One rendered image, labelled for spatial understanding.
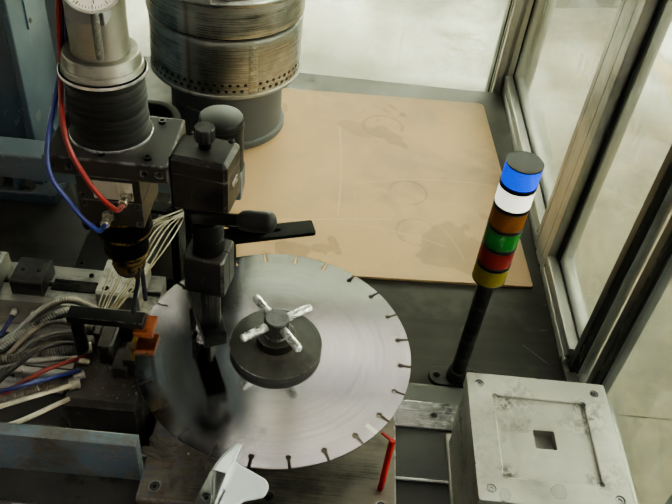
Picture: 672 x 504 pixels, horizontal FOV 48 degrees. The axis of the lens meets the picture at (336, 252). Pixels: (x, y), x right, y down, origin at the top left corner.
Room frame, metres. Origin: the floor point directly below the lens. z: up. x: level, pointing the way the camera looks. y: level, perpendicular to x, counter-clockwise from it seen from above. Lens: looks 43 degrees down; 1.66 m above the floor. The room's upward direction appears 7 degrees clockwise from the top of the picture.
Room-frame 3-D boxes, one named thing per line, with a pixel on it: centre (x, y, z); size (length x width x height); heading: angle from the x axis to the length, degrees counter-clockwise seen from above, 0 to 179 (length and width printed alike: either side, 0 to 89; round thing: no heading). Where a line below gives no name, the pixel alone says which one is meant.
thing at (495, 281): (0.73, -0.21, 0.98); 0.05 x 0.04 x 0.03; 2
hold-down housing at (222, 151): (0.56, 0.13, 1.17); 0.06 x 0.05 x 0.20; 83
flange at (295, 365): (0.59, 0.06, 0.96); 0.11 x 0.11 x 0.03
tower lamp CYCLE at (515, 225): (0.73, -0.21, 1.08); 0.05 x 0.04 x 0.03; 2
